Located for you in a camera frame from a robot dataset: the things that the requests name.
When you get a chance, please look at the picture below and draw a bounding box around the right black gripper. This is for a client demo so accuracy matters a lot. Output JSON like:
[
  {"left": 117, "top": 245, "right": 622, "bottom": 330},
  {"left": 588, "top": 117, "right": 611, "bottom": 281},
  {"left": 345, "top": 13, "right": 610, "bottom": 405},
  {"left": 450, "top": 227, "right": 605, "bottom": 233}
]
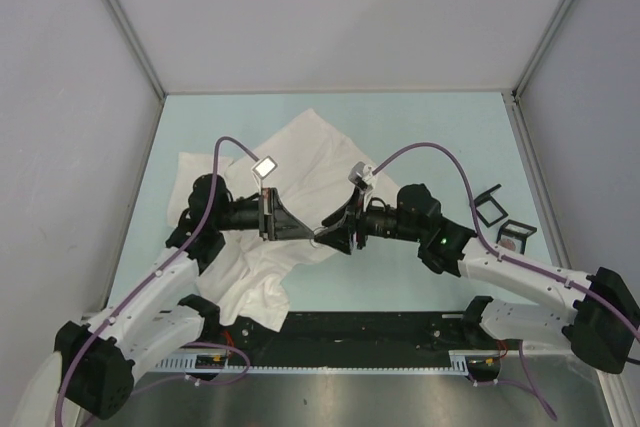
[{"left": 314, "top": 187, "right": 423, "bottom": 257}]

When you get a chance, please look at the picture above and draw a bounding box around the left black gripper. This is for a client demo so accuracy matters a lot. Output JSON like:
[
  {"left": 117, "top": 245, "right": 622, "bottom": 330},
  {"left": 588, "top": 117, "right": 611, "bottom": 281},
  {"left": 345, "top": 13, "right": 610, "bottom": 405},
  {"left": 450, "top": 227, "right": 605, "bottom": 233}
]
[{"left": 213, "top": 187, "right": 313, "bottom": 241}]

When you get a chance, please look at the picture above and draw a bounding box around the white t-shirt garment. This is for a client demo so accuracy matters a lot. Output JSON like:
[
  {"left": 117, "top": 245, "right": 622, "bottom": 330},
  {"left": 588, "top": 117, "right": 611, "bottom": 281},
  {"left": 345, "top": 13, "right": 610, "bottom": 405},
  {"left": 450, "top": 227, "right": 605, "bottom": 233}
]
[{"left": 197, "top": 109, "right": 410, "bottom": 331}]

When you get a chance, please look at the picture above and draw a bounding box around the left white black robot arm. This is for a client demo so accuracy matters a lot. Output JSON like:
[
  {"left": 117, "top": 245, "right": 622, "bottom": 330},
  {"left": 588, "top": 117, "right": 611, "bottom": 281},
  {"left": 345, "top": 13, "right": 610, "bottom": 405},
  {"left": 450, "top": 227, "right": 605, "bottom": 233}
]
[{"left": 54, "top": 174, "right": 314, "bottom": 420}]

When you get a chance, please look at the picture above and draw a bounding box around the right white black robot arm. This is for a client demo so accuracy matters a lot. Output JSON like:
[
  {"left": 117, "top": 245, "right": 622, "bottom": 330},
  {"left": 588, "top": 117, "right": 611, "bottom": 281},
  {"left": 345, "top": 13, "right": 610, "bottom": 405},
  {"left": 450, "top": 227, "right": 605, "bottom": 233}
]
[{"left": 315, "top": 184, "right": 639, "bottom": 374}]

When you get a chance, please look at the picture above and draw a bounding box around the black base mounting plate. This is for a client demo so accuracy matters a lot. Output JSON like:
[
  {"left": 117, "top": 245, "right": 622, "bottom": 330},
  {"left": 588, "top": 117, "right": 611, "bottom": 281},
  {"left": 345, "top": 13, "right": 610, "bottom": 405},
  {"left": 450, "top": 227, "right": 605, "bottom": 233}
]
[{"left": 199, "top": 310, "right": 521, "bottom": 369}]

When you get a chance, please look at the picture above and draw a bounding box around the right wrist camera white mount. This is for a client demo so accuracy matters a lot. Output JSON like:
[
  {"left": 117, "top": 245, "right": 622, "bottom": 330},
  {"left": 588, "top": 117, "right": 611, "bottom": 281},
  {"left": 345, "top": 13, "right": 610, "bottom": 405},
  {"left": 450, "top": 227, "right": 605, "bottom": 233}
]
[{"left": 348, "top": 161, "right": 377, "bottom": 194}]

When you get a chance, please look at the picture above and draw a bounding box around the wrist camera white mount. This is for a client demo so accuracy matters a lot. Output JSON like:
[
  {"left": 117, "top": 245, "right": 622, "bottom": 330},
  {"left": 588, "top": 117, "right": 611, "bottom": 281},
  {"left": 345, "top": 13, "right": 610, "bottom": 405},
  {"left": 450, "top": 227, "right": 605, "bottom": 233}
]
[
  {"left": 251, "top": 156, "right": 278, "bottom": 191},
  {"left": 348, "top": 161, "right": 377, "bottom": 194}
]

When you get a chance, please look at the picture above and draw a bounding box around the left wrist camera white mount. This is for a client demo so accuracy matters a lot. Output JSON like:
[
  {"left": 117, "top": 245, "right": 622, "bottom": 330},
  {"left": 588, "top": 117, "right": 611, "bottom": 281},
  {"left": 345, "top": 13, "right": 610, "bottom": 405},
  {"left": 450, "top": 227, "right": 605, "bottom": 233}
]
[{"left": 251, "top": 156, "right": 278, "bottom": 191}]

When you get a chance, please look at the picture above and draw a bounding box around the upper black square frame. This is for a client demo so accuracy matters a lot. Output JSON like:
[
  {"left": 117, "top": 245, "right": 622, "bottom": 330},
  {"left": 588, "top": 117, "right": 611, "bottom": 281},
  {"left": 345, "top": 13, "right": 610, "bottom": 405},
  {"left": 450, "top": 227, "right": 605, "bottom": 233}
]
[{"left": 473, "top": 183, "right": 508, "bottom": 228}]

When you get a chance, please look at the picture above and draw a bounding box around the black square frame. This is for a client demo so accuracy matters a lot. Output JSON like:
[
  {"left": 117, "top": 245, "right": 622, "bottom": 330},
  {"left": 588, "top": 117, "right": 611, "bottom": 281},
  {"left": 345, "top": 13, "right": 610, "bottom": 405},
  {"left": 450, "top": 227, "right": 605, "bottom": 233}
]
[
  {"left": 473, "top": 183, "right": 508, "bottom": 228},
  {"left": 496, "top": 219, "right": 538, "bottom": 254}
]

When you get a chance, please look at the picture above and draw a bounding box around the lower black square frame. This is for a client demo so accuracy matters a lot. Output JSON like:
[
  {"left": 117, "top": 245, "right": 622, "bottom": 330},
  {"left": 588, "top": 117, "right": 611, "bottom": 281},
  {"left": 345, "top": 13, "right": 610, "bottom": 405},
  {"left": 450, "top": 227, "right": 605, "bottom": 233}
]
[{"left": 496, "top": 219, "right": 538, "bottom": 254}]

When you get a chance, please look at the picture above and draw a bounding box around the grey slotted cable duct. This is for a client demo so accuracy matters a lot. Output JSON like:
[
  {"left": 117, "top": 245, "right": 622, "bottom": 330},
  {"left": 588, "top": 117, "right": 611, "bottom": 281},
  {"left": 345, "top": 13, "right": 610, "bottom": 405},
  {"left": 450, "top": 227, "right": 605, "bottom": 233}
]
[{"left": 151, "top": 350, "right": 501, "bottom": 377}]

